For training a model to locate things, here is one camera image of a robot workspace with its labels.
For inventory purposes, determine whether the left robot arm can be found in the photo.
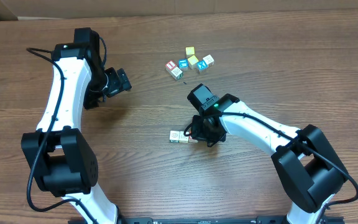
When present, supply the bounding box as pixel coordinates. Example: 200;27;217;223
21;27;132;223

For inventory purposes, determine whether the yellow block near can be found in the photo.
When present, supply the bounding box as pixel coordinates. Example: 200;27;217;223
187;55;199;70

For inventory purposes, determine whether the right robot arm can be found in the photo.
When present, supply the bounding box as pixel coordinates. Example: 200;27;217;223
185;84;348;223

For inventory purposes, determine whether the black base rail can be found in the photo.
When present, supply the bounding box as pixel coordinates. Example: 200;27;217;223
67;215;345;224

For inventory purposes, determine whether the cardboard box edge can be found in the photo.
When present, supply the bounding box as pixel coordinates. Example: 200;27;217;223
0;0;358;21

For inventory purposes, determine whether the blue X letter block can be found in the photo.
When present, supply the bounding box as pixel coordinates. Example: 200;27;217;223
196;60;208;73

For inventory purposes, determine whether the yellow block far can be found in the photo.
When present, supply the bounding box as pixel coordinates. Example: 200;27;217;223
185;46;195;58

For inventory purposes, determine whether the white green patterned block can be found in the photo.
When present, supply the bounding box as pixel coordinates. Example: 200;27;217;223
170;67;183;80

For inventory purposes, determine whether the blue P letter block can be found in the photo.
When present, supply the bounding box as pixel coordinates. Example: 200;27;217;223
179;131;189;143

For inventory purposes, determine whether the red O letter block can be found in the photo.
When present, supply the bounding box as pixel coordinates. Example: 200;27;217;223
188;136;198;142

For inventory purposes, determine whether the yellow block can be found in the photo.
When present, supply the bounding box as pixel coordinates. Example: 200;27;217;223
185;46;195;58
187;55;199;70

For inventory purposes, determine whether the white patterned block far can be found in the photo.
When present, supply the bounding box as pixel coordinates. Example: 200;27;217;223
203;55;215;67

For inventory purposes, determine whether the blue L letter block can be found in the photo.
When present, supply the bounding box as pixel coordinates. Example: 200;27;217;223
178;59;189;71

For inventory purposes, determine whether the red I letter block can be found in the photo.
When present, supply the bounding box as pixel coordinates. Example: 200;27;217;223
165;60;177;72

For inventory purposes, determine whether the white patterned wooden block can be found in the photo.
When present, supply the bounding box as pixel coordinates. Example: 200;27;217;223
169;130;180;142

